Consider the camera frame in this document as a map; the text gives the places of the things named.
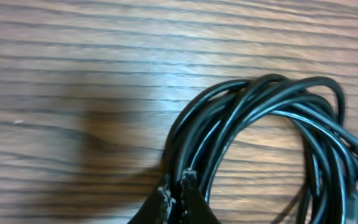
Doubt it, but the black USB cable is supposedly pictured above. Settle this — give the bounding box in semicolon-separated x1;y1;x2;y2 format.
162;73;358;224
268;124;358;224

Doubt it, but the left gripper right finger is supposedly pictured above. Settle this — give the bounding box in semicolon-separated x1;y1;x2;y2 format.
181;168;220;224

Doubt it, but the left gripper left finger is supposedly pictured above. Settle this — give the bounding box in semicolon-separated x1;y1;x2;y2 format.
128;175;175;224

